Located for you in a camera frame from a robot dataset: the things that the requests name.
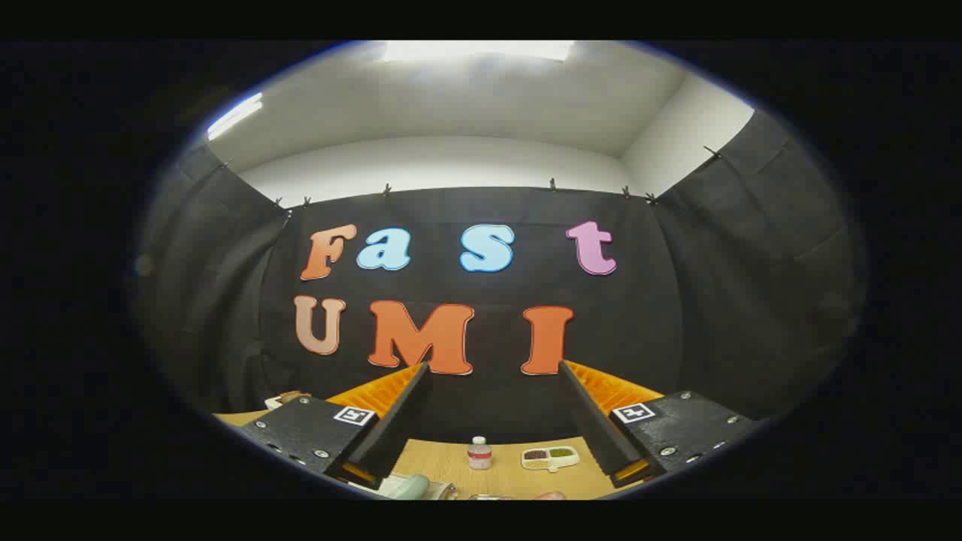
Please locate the ceiling light tube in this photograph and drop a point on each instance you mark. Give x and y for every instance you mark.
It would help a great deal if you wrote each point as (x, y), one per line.
(234, 116)

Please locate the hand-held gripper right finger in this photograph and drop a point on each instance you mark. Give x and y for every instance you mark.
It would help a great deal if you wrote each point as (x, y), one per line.
(594, 428)

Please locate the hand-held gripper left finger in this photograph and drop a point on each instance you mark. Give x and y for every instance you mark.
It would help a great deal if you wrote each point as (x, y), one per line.
(398, 421)

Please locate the pale green plate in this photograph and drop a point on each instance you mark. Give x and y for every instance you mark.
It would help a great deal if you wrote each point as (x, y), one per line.
(412, 488)

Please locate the ceiling light panel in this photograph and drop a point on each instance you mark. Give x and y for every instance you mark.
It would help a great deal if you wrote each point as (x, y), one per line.
(477, 50)

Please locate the white divided tray with beans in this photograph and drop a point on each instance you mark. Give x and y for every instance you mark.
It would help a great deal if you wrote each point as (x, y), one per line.
(550, 457)

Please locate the clear bottle with red label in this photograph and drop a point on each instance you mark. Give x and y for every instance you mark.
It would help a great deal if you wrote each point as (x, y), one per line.
(479, 454)

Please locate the row of black cloth clips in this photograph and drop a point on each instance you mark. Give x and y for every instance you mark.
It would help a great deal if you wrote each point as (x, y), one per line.
(387, 189)

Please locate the toast slice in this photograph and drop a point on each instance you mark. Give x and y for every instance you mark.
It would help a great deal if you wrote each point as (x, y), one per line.
(294, 396)

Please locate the cream toaster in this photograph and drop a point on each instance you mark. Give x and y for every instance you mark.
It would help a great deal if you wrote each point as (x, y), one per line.
(273, 404)

